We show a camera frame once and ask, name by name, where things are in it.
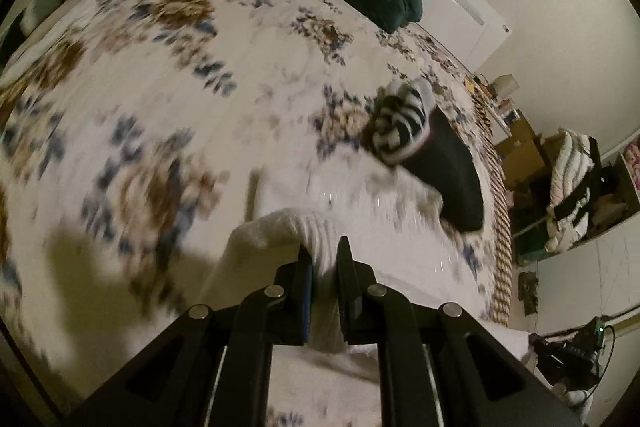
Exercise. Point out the white ribbed sock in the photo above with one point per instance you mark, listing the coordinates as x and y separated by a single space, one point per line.
280 232

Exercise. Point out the wooden shelf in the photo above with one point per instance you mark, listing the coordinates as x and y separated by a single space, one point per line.
617 192

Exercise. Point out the white quilted jacket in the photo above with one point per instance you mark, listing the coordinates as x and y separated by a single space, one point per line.
567 177

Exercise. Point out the black and white striped sock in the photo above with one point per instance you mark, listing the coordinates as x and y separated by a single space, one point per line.
400 127

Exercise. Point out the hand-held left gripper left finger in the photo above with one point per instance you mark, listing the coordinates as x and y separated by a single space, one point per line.
306 302

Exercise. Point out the black and white cloth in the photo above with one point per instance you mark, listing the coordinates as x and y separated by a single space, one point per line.
47 4

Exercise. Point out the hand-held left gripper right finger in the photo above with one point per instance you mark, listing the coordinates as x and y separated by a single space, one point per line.
345 302

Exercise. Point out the cardboard box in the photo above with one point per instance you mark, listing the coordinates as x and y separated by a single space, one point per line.
522 147

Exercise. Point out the floral bedspread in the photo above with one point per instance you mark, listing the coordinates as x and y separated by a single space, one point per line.
175 97

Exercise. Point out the white headboard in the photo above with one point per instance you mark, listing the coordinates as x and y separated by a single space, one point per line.
450 7

